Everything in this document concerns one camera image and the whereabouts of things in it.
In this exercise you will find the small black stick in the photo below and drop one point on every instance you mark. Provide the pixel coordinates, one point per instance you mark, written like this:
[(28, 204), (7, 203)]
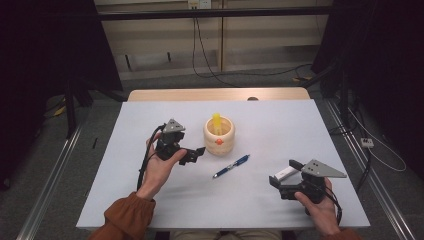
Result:
[(95, 143)]

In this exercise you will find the black curtain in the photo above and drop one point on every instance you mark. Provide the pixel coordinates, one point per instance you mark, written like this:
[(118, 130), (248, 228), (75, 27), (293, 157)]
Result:
[(40, 50), (383, 50)]

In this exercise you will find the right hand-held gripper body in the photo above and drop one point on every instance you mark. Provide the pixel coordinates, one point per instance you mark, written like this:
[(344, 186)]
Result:
[(320, 169)]

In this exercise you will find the white plastic tube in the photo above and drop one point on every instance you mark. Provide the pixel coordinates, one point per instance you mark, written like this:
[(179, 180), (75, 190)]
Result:
[(285, 173)]

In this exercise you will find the white table mat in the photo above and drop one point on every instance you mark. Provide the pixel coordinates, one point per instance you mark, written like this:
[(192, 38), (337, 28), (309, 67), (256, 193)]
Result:
[(266, 126)]

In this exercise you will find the black metal stand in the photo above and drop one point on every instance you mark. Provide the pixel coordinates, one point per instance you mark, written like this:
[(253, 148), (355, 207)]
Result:
[(343, 100), (70, 113)]

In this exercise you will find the person's left hand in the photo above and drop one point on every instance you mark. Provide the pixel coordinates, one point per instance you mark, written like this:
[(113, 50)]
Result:
[(160, 173)]

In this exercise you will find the yellow highlighter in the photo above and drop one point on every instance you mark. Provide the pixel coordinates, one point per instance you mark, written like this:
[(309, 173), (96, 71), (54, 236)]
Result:
[(216, 121)]

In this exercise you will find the black horizontal bar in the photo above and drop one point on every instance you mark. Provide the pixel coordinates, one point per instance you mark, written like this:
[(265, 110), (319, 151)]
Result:
[(233, 13)]

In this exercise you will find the person's right hand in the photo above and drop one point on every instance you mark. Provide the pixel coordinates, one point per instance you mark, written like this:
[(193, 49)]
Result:
[(320, 213)]

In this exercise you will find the metal floor rail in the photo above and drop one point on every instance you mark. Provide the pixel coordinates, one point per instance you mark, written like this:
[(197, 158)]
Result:
[(50, 186), (373, 180)]

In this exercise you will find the wooden table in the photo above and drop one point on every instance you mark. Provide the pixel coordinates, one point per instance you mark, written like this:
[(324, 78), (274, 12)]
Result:
[(200, 94)]

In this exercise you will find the white wall outlet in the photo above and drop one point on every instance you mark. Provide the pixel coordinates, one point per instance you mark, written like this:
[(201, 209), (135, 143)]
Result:
[(200, 3)]

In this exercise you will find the white power strip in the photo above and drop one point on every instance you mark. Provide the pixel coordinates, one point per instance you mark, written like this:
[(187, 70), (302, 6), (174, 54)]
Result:
[(367, 142)]

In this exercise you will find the cream pen holder orange beak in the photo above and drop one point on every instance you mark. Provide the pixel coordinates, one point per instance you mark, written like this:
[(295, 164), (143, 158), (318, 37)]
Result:
[(225, 146)]

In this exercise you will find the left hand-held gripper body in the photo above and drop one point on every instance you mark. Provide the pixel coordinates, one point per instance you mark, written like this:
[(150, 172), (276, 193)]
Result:
[(173, 126)]

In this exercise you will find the blue pen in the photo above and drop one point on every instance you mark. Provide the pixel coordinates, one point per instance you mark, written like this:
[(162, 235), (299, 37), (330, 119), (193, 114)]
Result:
[(240, 160)]

